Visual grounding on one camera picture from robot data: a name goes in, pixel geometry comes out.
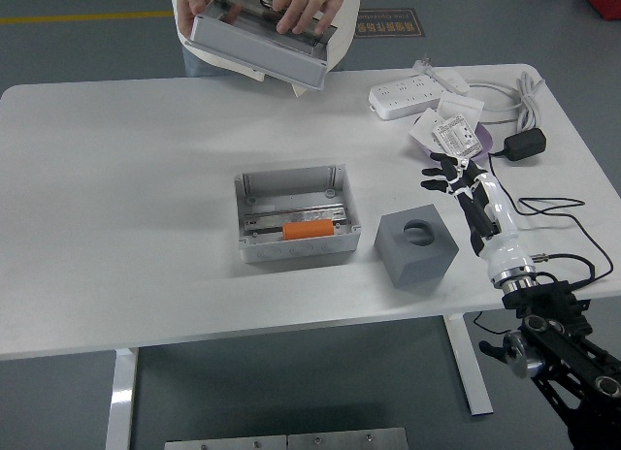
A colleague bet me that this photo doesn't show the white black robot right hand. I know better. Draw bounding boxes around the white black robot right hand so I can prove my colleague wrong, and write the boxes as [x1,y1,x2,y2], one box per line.
[420,151,535,283]

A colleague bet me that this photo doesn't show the person's right hand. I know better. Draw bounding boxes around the person's right hand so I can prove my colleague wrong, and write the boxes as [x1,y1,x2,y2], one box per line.
[174,0,220,37]

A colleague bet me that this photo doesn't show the grey plastic box base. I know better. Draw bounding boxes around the grey plastic box base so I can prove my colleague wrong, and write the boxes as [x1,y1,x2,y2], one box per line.
[233,163,363,265]

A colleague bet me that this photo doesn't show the thin black cable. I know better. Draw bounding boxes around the thin black cable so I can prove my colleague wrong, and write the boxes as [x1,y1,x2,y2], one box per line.
[486,150,615,296]

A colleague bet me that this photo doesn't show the red object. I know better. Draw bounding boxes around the red object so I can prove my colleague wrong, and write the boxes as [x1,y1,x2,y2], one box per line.
[580,0,621,21]

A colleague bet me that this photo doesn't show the white table leg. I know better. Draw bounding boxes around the white table leg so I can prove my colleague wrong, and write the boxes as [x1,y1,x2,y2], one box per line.
[441,313,496,417]
[104,347,141,450]

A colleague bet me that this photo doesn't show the black power adapter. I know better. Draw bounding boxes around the black power adapter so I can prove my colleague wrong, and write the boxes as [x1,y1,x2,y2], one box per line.
[503,127,548,162]

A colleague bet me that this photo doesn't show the packaged white socket panel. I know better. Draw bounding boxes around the packaged white socket panel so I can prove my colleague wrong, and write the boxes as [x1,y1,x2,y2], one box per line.
[433,113,482,160]

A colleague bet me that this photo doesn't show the orange cylindrical battery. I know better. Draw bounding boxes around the orange cylindrical battery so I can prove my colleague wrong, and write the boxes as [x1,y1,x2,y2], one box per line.
[281,220,337,241]

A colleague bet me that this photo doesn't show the metal mounting rail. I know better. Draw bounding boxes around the metal mounting rail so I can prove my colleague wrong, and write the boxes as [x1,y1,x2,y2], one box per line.
[244,205,348,236]

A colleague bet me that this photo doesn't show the person's left hand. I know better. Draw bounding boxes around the person's left hand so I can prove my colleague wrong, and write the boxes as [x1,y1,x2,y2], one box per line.
[271,0,353,37]

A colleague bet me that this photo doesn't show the white power strip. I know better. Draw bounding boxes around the white power strip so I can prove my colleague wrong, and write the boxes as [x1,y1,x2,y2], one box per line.
[367,74,450,122]

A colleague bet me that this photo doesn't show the white square switch panel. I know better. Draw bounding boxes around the white square switch panel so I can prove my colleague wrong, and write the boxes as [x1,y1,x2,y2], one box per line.
[436,93,485,129]

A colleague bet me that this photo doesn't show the grey bundled cord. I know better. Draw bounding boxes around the grey bundled cord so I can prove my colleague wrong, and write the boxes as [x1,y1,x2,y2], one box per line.
[513,70,547,134]

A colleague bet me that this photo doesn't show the white tilted switch panel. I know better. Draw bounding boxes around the white tilted switch panel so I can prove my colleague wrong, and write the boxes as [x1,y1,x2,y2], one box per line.
[409,108,445,149]

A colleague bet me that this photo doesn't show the grey plastic box cover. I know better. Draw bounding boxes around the grey plastic box cover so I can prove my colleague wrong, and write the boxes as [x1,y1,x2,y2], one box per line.
[183,0,342,93]

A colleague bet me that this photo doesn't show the white wall plug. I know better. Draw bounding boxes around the white wall plug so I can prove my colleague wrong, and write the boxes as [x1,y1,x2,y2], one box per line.
[411,55,441,80]

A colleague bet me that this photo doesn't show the grey foam block holder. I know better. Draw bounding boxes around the grey foam block holder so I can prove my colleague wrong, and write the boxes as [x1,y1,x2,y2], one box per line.
[373,204,461,291]

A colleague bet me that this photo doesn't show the grey metal plate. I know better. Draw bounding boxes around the grey metal plate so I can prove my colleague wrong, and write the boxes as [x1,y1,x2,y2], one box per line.
[163,433,289,450]
[286,427,409,450]

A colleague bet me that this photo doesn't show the thin white cable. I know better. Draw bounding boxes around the thin white cable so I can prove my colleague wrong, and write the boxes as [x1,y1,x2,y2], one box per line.
[468,82,525,127]

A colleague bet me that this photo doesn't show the purple plastic tray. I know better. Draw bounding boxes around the purple plastic tray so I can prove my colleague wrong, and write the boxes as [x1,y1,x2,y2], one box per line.
[411,121,495,163]

